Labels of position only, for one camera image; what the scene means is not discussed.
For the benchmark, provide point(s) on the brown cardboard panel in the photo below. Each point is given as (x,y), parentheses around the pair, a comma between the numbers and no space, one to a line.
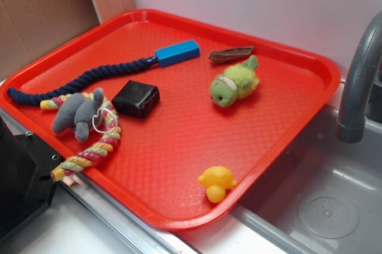
(33,28)

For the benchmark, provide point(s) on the red plastic tray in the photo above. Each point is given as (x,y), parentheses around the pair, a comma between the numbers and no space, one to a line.
(154,169)

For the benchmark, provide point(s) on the green plush toy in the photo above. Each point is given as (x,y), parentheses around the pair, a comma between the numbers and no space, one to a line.
(236,83)

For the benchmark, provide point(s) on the yellow rubber duck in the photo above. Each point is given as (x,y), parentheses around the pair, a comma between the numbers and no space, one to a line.
(217,180)

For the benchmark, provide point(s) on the black wrapped block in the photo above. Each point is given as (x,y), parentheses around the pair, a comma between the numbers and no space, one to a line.
(136,99)

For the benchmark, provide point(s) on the grey toy faucet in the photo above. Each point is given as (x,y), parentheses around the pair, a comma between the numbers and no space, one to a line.
(361,97)

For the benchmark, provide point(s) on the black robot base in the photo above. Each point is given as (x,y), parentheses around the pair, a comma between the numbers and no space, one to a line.
(26,185)

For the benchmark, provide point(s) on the blue rectangular block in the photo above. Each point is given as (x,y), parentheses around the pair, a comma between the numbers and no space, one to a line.
(177,53)

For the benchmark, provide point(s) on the grey toy sink basin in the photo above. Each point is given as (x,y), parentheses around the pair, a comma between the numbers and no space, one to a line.
(320,195)

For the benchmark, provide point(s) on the brown wood chip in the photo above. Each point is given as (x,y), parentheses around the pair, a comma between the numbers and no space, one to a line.
(230,54)

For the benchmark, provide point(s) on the grey plush elephant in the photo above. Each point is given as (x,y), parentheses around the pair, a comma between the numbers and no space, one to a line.
(79,114)

